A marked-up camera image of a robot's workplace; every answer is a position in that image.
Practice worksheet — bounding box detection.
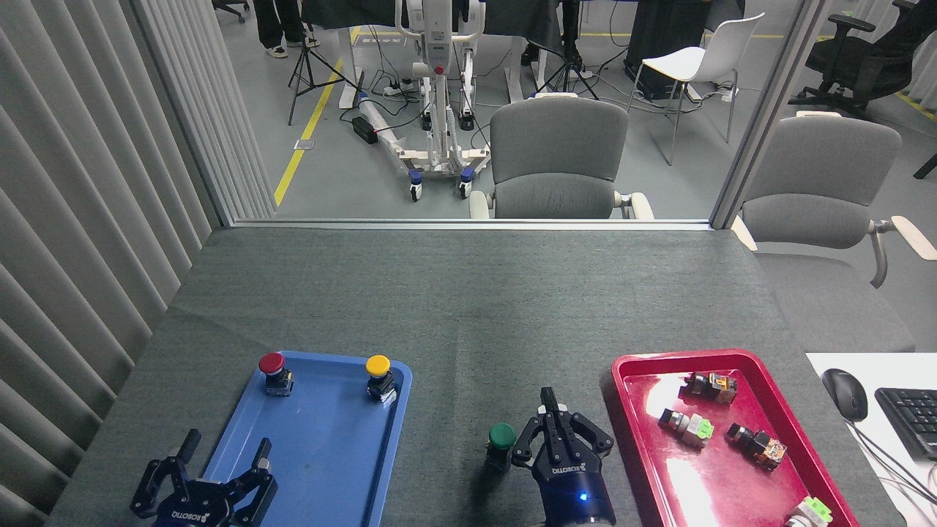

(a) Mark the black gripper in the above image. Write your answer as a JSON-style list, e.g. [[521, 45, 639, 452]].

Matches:
[[510, 386, 617, 525], [130, 428, 280, 527]]

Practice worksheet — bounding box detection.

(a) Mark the green push button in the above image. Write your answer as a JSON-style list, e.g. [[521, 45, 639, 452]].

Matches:
[[486, 422, 518, 471]]

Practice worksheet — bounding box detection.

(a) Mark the red push button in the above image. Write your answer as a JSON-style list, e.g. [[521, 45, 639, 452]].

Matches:
[[258, 352, 295, 397]]

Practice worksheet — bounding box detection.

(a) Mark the yellow push button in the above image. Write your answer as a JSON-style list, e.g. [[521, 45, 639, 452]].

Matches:
[[365, 354, 398, 403]]

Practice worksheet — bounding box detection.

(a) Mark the blue plastic tray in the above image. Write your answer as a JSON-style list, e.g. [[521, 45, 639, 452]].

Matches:
[[178, 350, 413, 527]]

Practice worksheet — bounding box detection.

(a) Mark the red plastic tray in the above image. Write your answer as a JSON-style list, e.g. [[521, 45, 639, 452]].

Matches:
[[610, 348, 861, 527]]

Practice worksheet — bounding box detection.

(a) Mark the black computer mouse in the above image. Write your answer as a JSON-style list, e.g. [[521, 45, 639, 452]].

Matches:
[[821, 367, 869, 423]]

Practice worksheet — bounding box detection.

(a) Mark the grey chair with pale armrests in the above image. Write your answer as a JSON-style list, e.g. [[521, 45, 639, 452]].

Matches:
[[730, 110, 937, 354], [468, 93, 656, 220]]

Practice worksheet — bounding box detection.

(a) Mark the black keyboard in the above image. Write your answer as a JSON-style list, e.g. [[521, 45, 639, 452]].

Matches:
[[874, 386, 937, 460]]

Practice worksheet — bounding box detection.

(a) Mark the black tripod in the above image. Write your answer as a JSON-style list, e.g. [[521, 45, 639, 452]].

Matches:
[[534, 0, 601, 101], [287, 15, 359, 127]]

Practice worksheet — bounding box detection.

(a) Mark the person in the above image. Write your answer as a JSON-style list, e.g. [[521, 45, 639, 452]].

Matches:
[[521, 0, 586, 74], [253, 0, 321, 59]]

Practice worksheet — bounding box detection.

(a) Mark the white plastic chair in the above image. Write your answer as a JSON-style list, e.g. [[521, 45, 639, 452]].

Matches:
[[627, 12, 766, 167]]

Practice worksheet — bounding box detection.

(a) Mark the white stand on wheels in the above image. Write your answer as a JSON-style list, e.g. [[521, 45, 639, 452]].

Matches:
[[357, 0, 493, 203]]

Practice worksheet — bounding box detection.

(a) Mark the black office chair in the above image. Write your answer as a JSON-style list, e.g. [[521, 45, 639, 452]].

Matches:
[[788, 0, 937, 118]]

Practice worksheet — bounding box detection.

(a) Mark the grey switch with green block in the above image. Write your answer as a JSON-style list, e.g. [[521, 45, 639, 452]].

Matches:
[[658, 408, 715, 449]]

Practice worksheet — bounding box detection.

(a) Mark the black orange switch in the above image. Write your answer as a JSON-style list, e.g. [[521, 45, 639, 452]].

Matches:
[[684, 370, 739, 405], [726, 423, 788, 471]]

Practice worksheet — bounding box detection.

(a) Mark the white green switch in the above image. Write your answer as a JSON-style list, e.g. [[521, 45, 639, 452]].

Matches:
[[785, 496, 834, 527]]

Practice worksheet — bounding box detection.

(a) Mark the black mouse cable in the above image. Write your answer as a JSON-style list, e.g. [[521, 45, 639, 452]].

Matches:
[[849, 420, 937, 507]]

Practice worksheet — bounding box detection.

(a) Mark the silver post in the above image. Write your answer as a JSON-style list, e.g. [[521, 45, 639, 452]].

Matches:
[[710, 0, 832, 230]]

